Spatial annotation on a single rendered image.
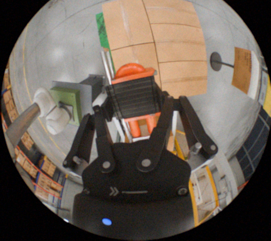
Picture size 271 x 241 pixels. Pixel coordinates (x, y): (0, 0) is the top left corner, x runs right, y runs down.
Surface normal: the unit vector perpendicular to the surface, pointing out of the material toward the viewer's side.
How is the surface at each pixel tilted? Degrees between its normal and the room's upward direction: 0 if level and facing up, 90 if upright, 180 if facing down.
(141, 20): 0
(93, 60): 0
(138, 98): 1
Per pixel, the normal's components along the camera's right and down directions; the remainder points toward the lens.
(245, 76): -1.00, -0.04
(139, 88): 0.02, 0.47
